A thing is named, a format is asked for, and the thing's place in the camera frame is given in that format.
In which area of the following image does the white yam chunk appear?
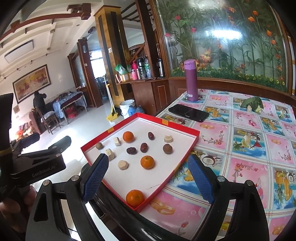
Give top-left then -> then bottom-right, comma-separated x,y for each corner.
105,149 -> 115,161
113,137 -> 121,147

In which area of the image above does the round white yam piece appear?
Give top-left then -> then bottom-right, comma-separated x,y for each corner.
117,160 -> 129,170

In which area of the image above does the small orange tangerine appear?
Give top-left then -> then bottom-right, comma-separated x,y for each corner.
122,131 -> 134,143

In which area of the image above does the large orange tangerine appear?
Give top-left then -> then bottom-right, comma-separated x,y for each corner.
125,189 -> 145,208
140,155 -> 155,170

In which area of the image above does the dark red date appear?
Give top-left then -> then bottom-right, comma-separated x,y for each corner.
147,132 -> 154,140
126,147 -> 137,155
140,143 -> 149,153

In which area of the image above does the brown round longan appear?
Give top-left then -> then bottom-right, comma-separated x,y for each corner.
163,144 -> 173,155

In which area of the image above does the person's left hand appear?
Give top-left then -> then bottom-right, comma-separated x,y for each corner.
1,186 -> 37,233

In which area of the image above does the wooden chair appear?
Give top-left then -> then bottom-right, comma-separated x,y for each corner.
35,108 -> 61,134

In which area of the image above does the person in dark clothes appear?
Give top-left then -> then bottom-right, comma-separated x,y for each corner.
33,91 -> 47,114

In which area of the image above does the colourful printed tablecloth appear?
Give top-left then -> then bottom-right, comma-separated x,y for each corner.
141,89 -> 295,240

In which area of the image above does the white plastic bucket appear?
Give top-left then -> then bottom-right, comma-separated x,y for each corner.
119,99 -> 135,119

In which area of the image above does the red white gift box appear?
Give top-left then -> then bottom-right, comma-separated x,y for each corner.
81,113 -> 200,212

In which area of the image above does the black smartphone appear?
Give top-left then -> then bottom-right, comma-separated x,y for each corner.
168,104 -> 209,123

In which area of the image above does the green leafy vegetable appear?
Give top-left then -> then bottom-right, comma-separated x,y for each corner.
240,96 -> 264,114

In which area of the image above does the black thermos flask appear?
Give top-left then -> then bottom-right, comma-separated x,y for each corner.
136,57 -> 147,79

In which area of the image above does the purple thermos bottle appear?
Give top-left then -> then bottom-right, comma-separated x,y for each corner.
184,59 -> 198,102

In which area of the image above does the flower pattern glass partition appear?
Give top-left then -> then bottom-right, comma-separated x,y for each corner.
154,1 -> 288,92

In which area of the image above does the framed wall painting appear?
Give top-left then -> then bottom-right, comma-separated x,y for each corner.
13,64 -> 51,104

